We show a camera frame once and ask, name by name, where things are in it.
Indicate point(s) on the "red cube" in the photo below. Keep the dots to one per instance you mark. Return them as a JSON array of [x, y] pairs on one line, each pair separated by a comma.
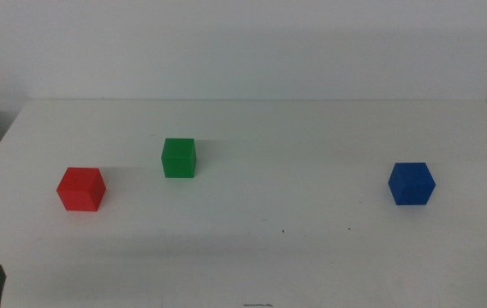
[[81, 190]]

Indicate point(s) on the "green cube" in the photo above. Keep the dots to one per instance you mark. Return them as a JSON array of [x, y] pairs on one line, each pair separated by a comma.
[[179, 159]]

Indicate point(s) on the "blue cube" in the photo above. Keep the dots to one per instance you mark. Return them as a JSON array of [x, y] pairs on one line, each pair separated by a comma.
[[411, 185]]

